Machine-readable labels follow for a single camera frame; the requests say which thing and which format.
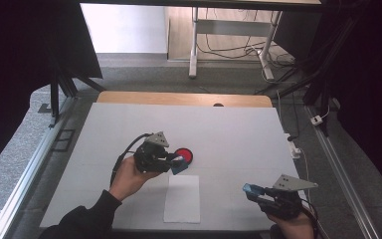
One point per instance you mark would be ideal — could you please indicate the black curtain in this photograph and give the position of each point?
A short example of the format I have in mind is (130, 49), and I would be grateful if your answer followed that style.
(364, 83)
(20, 66)

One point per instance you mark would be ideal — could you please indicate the white paper sheet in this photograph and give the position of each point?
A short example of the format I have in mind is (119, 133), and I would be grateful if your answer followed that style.
(182, 202)

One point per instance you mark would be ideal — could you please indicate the round red ink pad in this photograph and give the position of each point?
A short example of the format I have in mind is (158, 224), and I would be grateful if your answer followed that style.
(186, 154)

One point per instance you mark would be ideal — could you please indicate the white plug adapter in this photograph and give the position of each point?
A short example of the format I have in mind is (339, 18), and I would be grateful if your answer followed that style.
(316, 120)

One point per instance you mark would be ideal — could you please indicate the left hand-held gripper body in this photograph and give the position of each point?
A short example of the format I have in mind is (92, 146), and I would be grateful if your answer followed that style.
(151, 157)

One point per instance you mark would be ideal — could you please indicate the black metal stand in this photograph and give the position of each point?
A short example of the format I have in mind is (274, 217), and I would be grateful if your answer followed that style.
(54, 99)

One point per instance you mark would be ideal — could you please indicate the large white table cover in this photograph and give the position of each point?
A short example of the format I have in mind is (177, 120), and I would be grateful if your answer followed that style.
(232, 132)

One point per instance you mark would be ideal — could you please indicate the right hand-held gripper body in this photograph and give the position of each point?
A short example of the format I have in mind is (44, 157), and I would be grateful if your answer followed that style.
(285, 202)

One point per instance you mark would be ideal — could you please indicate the white power strip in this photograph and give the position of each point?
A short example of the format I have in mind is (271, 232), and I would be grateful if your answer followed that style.
(294, 148)

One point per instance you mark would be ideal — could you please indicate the blue stamp cap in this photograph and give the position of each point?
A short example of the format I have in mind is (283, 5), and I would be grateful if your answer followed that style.
(252, 189)

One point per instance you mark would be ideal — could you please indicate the person's right hand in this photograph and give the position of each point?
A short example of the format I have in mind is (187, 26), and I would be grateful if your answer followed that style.
(293, 229)

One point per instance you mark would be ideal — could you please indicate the aluminium rail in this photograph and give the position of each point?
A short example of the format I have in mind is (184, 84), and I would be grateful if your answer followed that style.
(23, 179)
(341, 172)

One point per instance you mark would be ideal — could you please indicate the white desk frame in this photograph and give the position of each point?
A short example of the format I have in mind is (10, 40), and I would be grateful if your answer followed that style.
(194, 49)

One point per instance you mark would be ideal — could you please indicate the person's left hand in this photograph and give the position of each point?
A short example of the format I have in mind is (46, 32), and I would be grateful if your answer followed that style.
(129, 179)

